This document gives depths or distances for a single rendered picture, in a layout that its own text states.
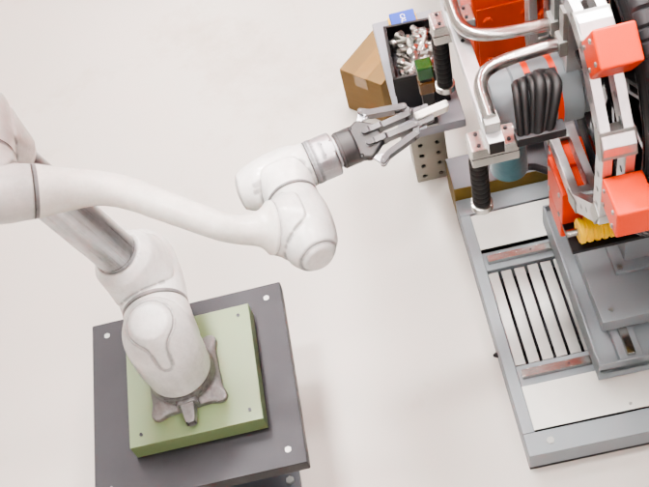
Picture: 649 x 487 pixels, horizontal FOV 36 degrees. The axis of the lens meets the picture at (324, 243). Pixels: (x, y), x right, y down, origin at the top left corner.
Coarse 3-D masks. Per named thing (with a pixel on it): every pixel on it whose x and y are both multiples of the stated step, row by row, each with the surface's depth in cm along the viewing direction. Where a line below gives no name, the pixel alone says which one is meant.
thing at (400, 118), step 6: (402, 114) 195; (408, 114) 195; (384, 120) 195; (390, 120) 195; (396, 120) 195; (402, 120) 196; (408, 120) 197; (366, 126) 194; (372, 126) 194; (378, 126) 194; (384, 126) 195; (390, 126) 196; (366, 132) 194
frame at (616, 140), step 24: (528, 0) 209; (576, 0) 173; (600, 0) 172; (576, 24) 171; (600, 24) 170; (600, 96) 172; (624, 96) 172; (600, 120) 173; (624, 120) 172; (552, 144) 220; (576, 144) 218; (600, 144) 174; (624, 144) 173; (600, 168) 179; (624, 168) 179; (576, 192) 211; (600, 192) 184; (600, 216) 189
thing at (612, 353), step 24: (552, 216) 266; (552, 240) 262; (576, 264) 256; (576, 288) 252; (576, 312) 252; (600, 336) 243; (624, 336) 238; (648, 336) 241; (600, 360) 237; (624, 360) 236; (648, 360) 238
